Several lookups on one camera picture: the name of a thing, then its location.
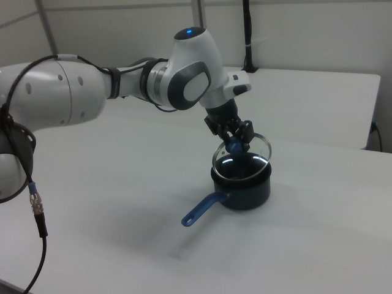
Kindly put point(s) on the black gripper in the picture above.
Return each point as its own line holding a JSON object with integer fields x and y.
{"x": 223, "y": 114}

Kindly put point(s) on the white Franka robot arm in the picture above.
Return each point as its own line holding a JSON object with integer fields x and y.
{"x": 76, "y": 92}

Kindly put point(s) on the black pole with base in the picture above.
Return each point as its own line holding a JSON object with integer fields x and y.
{"x": 248, "y": 30}

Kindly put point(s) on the grey wide partition post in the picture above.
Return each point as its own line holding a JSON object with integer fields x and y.
{"x": 200, "y": 15}

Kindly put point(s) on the white rectangular table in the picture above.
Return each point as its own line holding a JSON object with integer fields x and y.
{"x": 306, "y": 107}

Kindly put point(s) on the glass lid with blue knob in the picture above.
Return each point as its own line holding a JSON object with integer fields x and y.
{"x": 260, "y": 153}

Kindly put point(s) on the grey slim partition post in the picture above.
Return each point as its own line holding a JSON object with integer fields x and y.
{"x": 49, "y": 27}

